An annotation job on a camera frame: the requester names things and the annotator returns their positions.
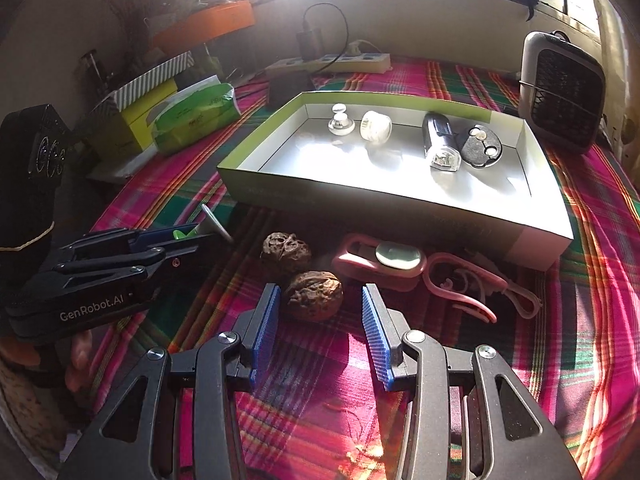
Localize white paper sheet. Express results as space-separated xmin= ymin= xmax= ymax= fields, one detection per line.
xmin=85 ymin=150 xmax=156 ymax=183

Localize white power strip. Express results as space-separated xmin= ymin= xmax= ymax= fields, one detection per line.
xmin=265 ymin=52 xmax=392 ymax=81

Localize yellow striped box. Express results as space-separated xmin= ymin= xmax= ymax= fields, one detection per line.
xmin=75 ymin=51 xmax=195 ymax=126

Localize black charger with cable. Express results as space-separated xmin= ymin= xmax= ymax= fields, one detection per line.
xmin=297 ymin=4 xmax=348 ymax=61

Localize black and clear flashlight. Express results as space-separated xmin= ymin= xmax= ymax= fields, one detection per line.
xmin=422 ymin=112 xmax=462 ymax=172

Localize black phone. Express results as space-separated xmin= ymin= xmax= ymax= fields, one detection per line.
xmin=270 ymin=72 xmax=313 ymax=106

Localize green and white cardboard box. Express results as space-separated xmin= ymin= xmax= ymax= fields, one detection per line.
xmin=216 ymin=91 xmax=576 ymax=273

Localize white ribbed jar cap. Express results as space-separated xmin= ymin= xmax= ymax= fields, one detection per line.
xmin=359 ymin=111 xmax=393 ymax=143

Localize orange tray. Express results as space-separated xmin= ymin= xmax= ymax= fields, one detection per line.
xmin=152 ymin=0 xmax=256 ymax=53

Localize pink earphone case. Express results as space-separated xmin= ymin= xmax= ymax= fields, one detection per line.
xmin=330 ymin=233 xmax=428 ymax=292

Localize green tissue pack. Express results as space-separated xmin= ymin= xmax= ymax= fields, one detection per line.
xmin=152 ymin=75 xmax=236 ymax=156

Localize yellow cardboard box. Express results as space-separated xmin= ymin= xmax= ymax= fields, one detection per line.
xmin=92 ymin=80 xmax=178 ymax=158

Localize cream heart-print curtain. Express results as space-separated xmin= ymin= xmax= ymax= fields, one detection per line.
xmin=592 ymin=0 xmax=640 ymax=171

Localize brown wrinkled walnut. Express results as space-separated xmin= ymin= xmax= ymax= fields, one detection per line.
xmin=285 ymin=271 xmax=345 ymax=322

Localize pink green plaid tablecloth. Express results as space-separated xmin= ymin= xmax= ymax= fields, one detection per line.
xmin=85 ymin=57 xmax=640 ymax=480

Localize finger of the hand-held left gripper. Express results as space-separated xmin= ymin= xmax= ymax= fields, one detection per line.
xmin=47 ymin=240 xmax=213 ymax=291
xmin=60 ymin=225 xmax=201 ymax=261

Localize small white knob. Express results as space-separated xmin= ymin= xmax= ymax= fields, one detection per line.
xmin=327 ymin=103 xmax=357 ymax=136

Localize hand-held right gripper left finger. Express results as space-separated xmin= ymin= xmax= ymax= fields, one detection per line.
xmin=57 ymin=282 xmax=282 ymax=480

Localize person's left hand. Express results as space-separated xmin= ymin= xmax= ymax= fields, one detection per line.
xmin=61 ymin=331 xmax=96 ymax=395

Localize dark deeply pitted walnut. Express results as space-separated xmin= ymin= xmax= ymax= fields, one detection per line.
xmin=260 ymin=231 xmax=312 ymax=276

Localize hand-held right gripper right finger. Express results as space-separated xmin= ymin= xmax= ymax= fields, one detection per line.
xmin=361 ymin=283 xmax=583 ymax=480

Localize pink ear hook earphones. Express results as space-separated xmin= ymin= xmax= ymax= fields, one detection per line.
xmin=425 ymin=252 xmax=498 ymax=323

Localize black round magnetic holder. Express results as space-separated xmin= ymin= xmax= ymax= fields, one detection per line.
xmin=460 ymin=124 xmax=503 ymax=168

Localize small desk fan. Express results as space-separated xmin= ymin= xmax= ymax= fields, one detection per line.
xmin=517 ymin=30 xmax=607 ymax=156

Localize green spool-shaped knob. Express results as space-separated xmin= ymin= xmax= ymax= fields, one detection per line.
xmin=170 ymin=204 xmax=235 ymax=247

